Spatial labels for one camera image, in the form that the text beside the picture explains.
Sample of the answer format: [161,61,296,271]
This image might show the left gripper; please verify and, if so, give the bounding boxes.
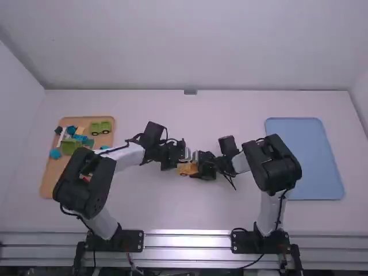
[160,139,187,171]

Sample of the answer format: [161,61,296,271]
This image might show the tan tray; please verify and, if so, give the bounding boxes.
[39,116,116,199]

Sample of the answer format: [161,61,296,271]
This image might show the blue mat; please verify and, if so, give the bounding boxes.
[264,117,345,201]

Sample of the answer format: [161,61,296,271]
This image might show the green toy car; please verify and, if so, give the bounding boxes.
[90,121,113,136]

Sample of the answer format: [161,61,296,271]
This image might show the yellow toy car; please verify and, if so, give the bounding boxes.
[177,160,199,177]

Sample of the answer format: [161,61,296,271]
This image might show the white toy brick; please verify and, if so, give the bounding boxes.
[58,131,72,146]

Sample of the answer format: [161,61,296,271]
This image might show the silver rails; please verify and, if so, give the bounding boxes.
[0,229,368,271]

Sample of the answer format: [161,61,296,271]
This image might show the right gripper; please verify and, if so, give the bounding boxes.
[197,150,217,181]

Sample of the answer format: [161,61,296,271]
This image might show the black cable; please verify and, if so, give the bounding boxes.
[223,169,237,191]
[125,132,150,167]
[274,188,287,231]
[59,202,89,231]

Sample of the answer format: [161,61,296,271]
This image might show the green toy brick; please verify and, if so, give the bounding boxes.
[59,140,84,156]

